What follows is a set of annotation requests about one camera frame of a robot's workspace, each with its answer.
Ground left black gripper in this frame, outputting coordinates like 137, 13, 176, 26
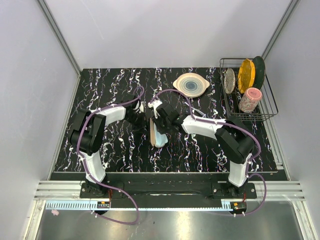
125, 111, 151, 136

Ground light blue cleaning cloth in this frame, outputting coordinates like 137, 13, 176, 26
153, 125, 168, 148

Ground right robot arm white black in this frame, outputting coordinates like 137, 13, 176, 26
148, 100, 255, 199

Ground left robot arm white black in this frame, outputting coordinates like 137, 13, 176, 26
68, 95, 146, 198

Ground black marble pattern mat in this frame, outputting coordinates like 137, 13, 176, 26
49, 67, 279, 174

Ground beige plate blue rings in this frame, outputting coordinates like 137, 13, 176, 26
172, 72, 210, 98

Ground grey speckled plate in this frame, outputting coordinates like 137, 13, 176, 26
223, 68, 236, 94

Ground pink patterned cup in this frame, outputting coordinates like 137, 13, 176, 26
239, 87, 263, 113

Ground yellow scalloped plate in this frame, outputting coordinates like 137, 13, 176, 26
237, 58, 256, 94

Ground dark green plate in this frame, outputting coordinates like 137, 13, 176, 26
252, 56, 266, 90

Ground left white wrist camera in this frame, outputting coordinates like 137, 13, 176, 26
134, 100, 146, 114

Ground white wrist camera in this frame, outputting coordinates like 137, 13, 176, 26
134, 100, 146, 114
147, 100, 163, 119

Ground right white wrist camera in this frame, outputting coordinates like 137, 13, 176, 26
147, 100, 163, 119

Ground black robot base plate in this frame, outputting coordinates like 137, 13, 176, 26
79, 173, 257, 210

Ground black wire dish rack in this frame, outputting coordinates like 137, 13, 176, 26
219, 57, 279, 122

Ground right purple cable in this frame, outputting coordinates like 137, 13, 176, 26
149, 89, 267, 217

